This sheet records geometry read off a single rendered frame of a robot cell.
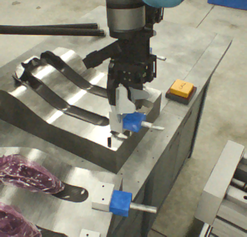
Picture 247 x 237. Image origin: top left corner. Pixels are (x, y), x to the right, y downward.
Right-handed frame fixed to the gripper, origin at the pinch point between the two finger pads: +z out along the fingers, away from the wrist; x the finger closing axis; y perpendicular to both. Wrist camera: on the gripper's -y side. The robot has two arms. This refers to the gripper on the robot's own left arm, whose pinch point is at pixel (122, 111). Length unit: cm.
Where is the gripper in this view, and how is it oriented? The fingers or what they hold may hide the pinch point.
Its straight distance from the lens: 70.0
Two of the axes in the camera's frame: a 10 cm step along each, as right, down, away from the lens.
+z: 0.5, 8.5, 5.2
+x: 5.0, -4.7, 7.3
